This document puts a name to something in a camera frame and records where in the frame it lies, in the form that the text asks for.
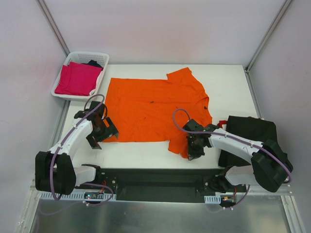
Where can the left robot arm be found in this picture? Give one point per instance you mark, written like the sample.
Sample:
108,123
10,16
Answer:
54,170

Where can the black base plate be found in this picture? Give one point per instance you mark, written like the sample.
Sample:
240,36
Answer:
160,185

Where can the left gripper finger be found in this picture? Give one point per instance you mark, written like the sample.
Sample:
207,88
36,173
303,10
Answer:
93,143
111,129

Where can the orange t shirt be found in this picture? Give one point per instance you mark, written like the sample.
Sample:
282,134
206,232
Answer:
150,110

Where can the pink t shirt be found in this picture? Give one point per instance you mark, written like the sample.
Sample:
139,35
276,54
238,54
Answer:
78,79

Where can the dark navy t shirt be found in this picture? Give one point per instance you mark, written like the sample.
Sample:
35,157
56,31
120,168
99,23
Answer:
94,64

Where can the black t shirt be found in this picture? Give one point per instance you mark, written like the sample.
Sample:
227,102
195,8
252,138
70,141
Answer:
249,128

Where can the white plastic basket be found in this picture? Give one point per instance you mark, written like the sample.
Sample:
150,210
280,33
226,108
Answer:
83,57

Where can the aluminium frame post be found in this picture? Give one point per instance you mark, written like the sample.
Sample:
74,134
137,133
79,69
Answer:
272,28
53,25

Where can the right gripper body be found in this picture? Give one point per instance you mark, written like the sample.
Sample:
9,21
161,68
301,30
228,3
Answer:
193,149

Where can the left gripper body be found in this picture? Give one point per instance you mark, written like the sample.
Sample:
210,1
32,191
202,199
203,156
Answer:
102,135

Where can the right aluminium frame post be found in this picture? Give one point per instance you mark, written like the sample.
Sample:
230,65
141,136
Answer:
272,28

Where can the right white cable duct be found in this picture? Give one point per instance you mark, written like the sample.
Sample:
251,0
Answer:
212,199

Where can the left white cable duct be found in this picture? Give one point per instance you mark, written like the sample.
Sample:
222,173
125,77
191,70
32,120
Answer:
90,196

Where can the red t shirt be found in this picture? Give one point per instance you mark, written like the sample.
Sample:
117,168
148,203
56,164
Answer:
221,123

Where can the left aluminium frame post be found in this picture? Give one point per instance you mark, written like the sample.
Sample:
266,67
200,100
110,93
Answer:
53,25

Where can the white cable duct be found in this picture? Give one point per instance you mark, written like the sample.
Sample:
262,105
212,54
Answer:
90,196
212,199

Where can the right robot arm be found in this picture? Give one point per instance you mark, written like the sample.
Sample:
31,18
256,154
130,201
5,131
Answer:
268,166

